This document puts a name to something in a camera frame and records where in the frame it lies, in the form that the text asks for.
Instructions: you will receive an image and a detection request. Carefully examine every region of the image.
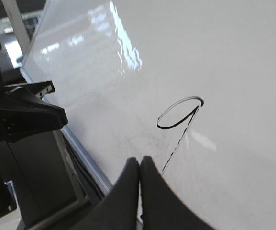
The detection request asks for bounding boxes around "grey metal post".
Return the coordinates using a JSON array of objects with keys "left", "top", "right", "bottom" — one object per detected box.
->
[{"left": 1, "top": 0, "right": 30, "bottom": 54}]

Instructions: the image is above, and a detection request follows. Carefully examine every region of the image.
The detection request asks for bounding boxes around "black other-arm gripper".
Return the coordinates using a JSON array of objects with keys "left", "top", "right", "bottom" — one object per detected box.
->
[{"left": 0, "top": 80, "right": 68, "bottom": 143}]

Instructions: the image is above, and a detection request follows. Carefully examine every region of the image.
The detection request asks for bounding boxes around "black monitor screen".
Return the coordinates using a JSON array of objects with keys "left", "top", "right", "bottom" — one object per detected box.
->
[{"left": 0, "top": 129, "right": 90, "bottom": 228}]

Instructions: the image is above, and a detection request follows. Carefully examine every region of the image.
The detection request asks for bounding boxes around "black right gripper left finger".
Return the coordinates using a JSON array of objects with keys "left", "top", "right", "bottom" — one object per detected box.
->
[{"left": 73, "top": 157, "right": 139, "bottom": 230}]

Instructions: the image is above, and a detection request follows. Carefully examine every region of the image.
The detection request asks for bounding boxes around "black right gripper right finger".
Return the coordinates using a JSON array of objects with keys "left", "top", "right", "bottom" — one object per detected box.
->
[{"left": 140, "top": 156, "right": 213, "bottom": 230}]

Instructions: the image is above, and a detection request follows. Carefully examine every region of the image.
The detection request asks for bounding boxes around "white whiteboard with aluminium frame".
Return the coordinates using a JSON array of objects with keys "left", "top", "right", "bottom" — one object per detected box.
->
[{"left": 21, "top": 0, "right": 276, "bottom": 230}]

